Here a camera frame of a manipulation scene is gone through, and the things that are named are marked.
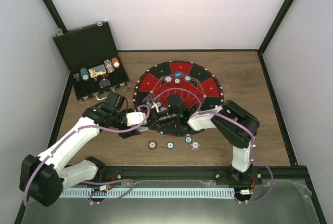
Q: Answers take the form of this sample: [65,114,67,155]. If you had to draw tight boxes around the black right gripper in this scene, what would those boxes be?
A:
[142,108,180,130]

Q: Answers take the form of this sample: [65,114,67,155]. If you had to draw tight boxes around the brown chip stack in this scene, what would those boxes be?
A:
[148,141,157,150]

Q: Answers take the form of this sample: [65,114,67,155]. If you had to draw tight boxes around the blue small blind button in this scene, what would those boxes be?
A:
[174,71,183,78]

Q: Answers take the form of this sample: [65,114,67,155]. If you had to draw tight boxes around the blue purple chip stack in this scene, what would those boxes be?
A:
[190,141,200,150]

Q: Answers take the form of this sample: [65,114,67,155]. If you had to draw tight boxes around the blue backed card deck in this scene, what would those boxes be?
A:
[137,127,149,132]

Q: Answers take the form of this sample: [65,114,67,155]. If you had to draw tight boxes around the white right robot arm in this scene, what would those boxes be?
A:
[146,94,260,184]

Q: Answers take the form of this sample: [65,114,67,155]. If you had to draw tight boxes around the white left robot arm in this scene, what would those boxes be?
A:
[19,92,150,208]

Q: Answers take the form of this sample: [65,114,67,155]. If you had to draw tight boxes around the clear acrylic dealer button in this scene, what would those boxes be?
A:
[99,78,110,88]

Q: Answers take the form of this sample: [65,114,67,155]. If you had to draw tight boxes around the boxed playing card deck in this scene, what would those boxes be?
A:
[88,65,107,78]

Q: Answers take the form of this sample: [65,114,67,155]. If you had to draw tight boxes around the round red black poker mat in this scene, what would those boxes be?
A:
[132,60,225,137]

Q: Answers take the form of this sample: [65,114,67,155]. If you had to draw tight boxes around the green blue 50 chip stack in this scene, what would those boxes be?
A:
[80,68,90,81]

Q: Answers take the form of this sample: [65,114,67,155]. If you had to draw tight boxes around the purple black chip stack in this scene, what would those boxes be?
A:
[73,73,81,83]

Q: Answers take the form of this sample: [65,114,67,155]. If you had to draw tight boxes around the red chip stack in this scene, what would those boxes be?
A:
[111,57,121,69]

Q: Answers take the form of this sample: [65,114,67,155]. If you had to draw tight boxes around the black poker case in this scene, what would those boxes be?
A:
[53,21,130,100]

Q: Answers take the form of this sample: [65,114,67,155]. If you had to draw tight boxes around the light blue slotted strip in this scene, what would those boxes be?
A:
[60,188,235,200]

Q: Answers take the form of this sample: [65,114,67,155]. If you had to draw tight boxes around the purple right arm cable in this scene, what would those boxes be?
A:
[153,87,274,205]

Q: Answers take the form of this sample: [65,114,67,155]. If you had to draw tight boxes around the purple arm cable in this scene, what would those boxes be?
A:
[23,103,151,208]
[153,87,274,205]

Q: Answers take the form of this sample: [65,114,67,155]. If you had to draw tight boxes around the chrome case handle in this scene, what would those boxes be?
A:
[94,91,109,101]

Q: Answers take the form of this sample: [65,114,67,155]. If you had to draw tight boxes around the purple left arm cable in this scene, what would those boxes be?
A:
[23,103,151,208]

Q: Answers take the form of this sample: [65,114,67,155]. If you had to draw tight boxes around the black mounting rail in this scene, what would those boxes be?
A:
[94,165,310,187]

